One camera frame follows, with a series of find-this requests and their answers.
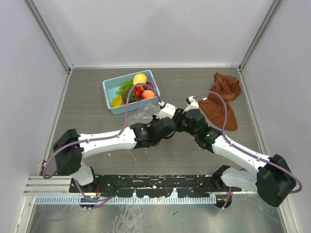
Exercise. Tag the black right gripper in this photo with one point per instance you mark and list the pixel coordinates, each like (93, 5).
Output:
(178, 116)

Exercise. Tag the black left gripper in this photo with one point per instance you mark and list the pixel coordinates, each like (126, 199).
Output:
(154, 119)

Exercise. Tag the clear zip top bag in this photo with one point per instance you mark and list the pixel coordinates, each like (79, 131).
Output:
(143, 114)

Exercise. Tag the orange peach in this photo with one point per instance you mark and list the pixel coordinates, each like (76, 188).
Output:
(147, 94)

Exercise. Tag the light blue plastic basket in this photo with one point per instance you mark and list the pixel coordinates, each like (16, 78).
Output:
(116, 90)

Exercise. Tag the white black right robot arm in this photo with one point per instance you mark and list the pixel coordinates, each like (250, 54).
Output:
(269, 177)

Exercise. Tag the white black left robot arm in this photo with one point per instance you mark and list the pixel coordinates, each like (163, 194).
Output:
(72, 148)

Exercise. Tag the brown cloth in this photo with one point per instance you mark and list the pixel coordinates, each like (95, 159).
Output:
(216, 107)

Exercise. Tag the red strawberry cluster with leaves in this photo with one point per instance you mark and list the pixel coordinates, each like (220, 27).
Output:
(135, 95)

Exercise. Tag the purple grape bunch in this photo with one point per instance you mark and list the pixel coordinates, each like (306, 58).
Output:
(150, 84)

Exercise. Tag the yellow star fruit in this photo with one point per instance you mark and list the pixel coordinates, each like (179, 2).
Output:
(117, 101)

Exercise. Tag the green grape bunch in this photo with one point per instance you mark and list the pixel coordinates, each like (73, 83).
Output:
(125, 86)

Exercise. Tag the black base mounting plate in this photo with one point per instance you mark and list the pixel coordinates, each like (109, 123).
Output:
(154, 186)

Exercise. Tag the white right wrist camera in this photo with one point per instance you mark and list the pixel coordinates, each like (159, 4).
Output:
(191, 104)

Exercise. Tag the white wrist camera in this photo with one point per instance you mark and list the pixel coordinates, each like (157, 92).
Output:
(191, 104)
(166, 110)

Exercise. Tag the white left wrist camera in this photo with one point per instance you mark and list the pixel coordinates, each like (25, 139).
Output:
(166, 110)

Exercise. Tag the slotted cable duct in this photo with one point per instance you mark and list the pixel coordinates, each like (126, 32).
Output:
(76, 199)

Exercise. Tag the right aluminium frame post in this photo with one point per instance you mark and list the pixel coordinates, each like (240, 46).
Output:
(260, 32)

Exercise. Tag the aluminium frame post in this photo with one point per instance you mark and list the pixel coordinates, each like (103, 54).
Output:
(45, 23)
(260, 32)

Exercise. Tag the left aluminium frame post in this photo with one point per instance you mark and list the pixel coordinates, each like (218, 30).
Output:
(45, 23)

